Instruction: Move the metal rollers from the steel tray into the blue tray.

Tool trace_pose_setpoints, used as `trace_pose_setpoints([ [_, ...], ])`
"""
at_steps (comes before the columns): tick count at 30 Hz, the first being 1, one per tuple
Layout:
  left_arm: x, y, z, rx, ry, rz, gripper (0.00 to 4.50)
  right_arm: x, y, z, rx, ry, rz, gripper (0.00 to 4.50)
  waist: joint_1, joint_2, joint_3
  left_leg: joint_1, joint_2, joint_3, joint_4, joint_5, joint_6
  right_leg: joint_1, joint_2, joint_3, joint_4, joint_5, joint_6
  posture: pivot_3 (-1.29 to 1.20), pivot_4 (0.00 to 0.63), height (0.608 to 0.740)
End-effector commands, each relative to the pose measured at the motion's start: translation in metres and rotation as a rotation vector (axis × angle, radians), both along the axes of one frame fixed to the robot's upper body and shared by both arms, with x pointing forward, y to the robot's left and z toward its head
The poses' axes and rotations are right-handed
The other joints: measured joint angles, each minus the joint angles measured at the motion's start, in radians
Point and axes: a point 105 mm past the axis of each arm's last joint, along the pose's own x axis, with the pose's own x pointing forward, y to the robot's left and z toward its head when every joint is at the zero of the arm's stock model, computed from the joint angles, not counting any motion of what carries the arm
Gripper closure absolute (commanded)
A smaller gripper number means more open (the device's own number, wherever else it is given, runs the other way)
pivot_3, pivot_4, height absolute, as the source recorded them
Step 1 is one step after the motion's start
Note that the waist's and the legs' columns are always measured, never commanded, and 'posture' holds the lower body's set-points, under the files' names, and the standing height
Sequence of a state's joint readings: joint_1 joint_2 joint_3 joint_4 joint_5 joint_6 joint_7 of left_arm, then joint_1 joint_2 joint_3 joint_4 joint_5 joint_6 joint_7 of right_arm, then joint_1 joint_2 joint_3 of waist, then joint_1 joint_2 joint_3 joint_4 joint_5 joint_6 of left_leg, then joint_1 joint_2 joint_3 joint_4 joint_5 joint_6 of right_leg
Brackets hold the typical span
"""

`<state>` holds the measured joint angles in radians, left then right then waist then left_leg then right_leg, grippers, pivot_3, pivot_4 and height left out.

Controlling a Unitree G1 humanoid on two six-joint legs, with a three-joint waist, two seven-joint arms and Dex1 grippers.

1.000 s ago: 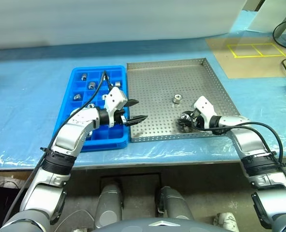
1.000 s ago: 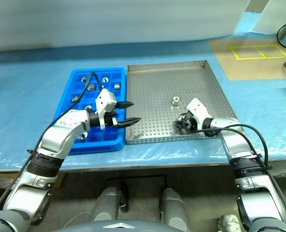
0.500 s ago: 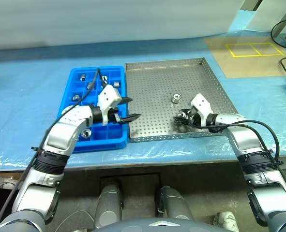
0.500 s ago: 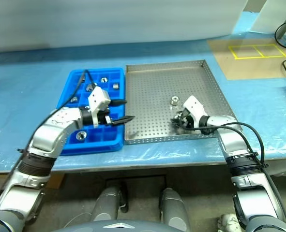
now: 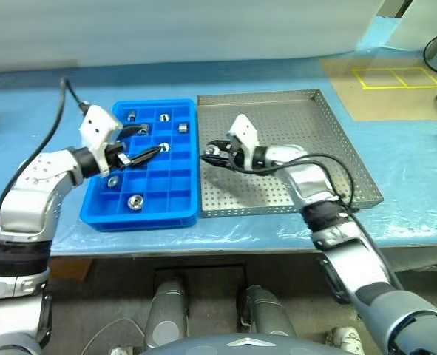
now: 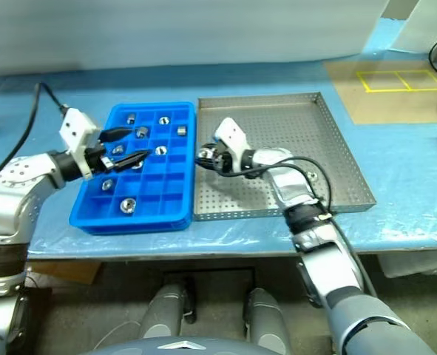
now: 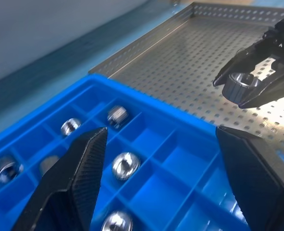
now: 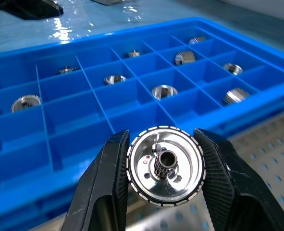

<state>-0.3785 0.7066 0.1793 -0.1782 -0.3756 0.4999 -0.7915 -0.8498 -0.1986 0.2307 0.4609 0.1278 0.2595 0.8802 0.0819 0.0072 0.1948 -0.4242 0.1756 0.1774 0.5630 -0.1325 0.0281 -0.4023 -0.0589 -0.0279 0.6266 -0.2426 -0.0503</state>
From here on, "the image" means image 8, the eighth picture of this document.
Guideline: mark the blue plastic compartment tray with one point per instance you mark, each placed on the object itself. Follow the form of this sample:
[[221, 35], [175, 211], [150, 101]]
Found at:
[[72, 134]]

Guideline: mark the perforated metal tray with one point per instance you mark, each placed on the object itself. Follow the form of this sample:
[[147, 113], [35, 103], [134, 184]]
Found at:
[[264, 149]]

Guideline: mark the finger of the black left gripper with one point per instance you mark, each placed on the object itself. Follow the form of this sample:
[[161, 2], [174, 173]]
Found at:
[[31, 8]]

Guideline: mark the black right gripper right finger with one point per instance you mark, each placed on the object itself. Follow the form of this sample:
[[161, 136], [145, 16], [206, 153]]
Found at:
[[223, 183]]

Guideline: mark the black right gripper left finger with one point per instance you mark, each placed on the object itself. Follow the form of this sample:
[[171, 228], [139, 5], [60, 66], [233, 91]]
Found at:
[[101, 187]]

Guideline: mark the blue plastic table cover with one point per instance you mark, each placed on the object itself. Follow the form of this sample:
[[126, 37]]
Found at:
[[96, 21]]

